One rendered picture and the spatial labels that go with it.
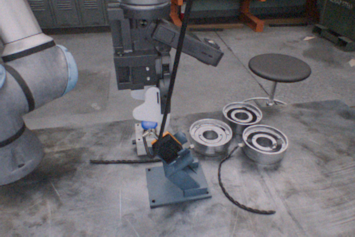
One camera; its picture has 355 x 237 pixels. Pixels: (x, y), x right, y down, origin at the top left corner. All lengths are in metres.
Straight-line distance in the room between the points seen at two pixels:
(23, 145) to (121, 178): 0.23
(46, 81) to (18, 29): 0.12
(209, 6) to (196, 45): 4.14
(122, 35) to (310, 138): 0.58
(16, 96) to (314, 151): 0.69
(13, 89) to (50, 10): 3.37
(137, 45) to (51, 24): 3.65
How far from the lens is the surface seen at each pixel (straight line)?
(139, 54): 0.39
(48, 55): 0.68
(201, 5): 4.50
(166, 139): 0.51
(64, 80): 0.69
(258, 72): 1.51
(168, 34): 0.39
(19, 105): 0.65
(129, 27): 0.39
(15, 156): 0.70
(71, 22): 3.97
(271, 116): 0.84
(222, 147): 0.66
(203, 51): 0.41
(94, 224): 0.58
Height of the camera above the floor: 1.27
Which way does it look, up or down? 34 degrees down
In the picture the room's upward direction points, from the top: straight up
